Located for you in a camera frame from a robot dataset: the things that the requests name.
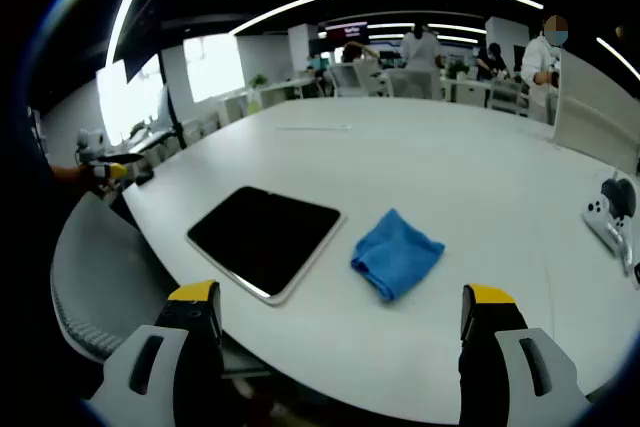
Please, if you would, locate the white desk partition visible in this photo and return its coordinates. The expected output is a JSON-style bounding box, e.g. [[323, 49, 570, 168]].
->
[[549, 48, 640, 176]]

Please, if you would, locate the black pole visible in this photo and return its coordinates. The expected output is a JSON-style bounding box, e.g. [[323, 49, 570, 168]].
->
[[157, 53, 187, 150]]

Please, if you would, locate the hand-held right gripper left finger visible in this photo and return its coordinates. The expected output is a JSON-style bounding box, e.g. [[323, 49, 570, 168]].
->
[[82, 279, 236, 427]]

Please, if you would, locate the white mesh chair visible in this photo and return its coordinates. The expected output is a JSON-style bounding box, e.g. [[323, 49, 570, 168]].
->
[[383, 68, 445, 101], [486, 78, 527, 114], [351, 59, 387, 97]]

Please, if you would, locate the white background desk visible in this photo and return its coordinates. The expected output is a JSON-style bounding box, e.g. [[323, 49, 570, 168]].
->
[[218, 75, 324, 124]]

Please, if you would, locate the blue cleaning cloth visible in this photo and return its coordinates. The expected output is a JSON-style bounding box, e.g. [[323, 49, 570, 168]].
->
[[349, 207, 446, 303]]

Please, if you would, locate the bright window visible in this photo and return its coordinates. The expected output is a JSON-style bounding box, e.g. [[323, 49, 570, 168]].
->
[[182, 33, 247, 104], [95, 53, 165, 147]]

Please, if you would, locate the grey office chair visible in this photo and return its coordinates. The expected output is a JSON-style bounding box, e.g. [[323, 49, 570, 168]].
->
[[49, 190, 274, 379]]

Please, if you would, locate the pink lit sign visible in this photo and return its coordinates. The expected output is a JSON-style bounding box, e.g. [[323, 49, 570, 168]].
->
[[323, 20, 372, 46]]

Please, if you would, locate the white game controller device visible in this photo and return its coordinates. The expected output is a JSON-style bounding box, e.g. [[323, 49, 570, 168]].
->
[[581, 175, 640, 291]]

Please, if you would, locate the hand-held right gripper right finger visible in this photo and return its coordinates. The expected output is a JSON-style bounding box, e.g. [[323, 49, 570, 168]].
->
[[457, 282, 594, 427]]

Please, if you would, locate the thin strip on table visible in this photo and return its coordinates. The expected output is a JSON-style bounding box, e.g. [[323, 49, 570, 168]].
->
[[274, 123, 352, 133]]

